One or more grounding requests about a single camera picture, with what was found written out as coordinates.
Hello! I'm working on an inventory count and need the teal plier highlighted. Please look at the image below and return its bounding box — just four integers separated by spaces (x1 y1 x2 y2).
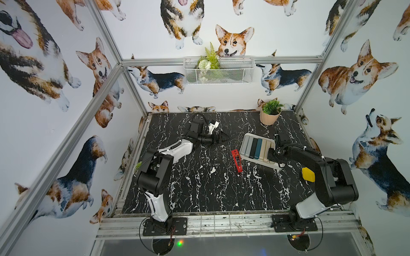
254 139 263 160

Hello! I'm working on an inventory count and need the black plier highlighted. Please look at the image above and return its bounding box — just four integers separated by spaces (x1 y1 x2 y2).
249 138 258 159

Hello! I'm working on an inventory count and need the grey plier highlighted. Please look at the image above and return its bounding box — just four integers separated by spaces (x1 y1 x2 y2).
240 135 250 156
245 136 254 158

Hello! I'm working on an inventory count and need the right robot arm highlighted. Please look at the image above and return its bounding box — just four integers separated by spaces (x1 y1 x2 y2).
268 134 359 221

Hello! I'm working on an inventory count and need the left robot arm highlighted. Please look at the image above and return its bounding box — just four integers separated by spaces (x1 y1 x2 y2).
135 119 230 224

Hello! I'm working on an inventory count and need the white storage tray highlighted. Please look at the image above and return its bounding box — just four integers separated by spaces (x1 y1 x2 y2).
240 133 285 170

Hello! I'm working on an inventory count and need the pink potted plant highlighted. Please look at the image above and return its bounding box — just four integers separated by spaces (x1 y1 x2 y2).
260 98 283 126

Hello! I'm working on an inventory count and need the fern with white flower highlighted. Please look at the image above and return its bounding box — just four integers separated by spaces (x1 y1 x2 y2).
196 43 221 83

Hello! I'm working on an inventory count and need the small white potted succulent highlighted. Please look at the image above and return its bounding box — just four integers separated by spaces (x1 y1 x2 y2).
133 162 142 173

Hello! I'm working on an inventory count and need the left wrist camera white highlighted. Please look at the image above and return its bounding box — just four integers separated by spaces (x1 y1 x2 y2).
208 119 220 135

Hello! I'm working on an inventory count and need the white wire wall basket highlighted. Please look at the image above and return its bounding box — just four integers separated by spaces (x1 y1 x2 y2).
183 57 256 85

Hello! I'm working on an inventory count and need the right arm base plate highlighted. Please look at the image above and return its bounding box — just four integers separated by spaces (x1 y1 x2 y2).
271 214 318 233

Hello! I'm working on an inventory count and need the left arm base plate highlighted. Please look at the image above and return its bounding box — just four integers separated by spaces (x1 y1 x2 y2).
143 217 188 236

